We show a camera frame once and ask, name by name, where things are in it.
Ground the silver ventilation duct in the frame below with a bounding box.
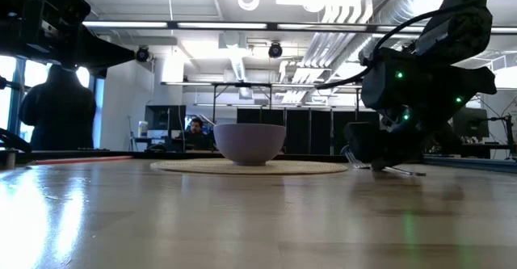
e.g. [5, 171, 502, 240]
[357, 0, 445, 62]

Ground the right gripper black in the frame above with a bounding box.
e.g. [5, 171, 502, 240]
[343, 107, 465, 172]

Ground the black curved cable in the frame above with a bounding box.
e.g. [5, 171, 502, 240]
[0, 127, 32, 153]

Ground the lavender ceramic bowl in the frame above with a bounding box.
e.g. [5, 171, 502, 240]
[212, 123, 287, 166]

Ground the black bar with light strips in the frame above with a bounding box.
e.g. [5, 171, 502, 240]
[82, 20, 517, 35]

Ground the black round ceiling camera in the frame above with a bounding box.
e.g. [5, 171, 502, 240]
[268, 41, 284, 59]
[135, 45, 151, 63]

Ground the round woven straw placemat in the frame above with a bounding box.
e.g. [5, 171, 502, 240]
[149, 158, 349, 176]

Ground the person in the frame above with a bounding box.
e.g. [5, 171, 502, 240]
[183, 117, 215, 151]
[19, 64, 97, 152]

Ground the black computer monitor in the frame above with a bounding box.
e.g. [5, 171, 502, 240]
[144, 104, 187, 132]
[452, 106, 490, 141]

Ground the silver metal fork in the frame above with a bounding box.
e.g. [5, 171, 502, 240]
[340, 145, 427, 178]

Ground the red-orange long strip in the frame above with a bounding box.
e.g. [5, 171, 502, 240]
[32, 156, 134, 166]

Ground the black table edge rail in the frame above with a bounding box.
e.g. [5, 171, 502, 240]
[18, 150, 348, 161]

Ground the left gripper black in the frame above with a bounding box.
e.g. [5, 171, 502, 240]
[0, 0, 137, 78]

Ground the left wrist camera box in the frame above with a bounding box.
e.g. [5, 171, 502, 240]
[42, 0, 92, 30]

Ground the white ring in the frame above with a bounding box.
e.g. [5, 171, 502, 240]
[237, 0, 261, 12]

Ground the grey short post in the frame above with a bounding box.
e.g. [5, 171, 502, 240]
[0, 147, 19, 170]

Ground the teal table edge rail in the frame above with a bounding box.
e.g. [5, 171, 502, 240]
[423, 155, 517, 174]

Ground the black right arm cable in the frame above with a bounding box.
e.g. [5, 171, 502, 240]
[314, 0, 492, 90]

